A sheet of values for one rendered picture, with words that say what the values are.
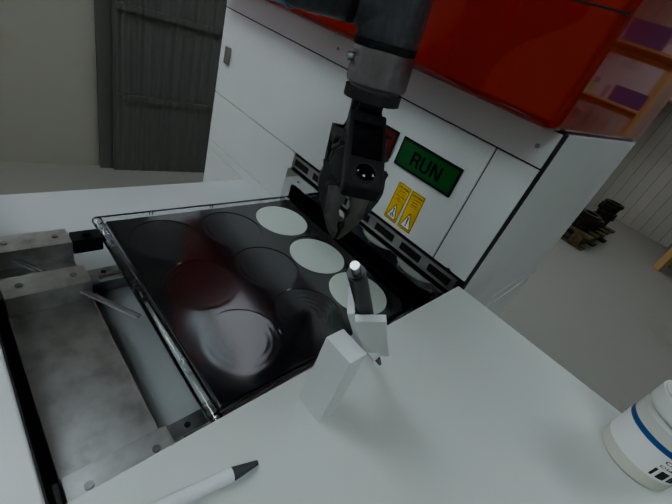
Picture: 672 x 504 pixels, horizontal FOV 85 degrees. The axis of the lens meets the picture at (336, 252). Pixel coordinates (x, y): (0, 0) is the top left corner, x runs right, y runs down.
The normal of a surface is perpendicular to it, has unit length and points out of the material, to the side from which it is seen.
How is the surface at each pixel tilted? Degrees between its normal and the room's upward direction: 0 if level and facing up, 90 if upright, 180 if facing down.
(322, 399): 90
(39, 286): 0
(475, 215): 90
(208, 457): 0
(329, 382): 90
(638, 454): 90
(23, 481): 0
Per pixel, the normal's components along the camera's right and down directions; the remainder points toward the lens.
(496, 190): -0.69, 0.19
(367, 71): -0.46, 0.40
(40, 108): 0.53, 0.61
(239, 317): 0.31, -0.79
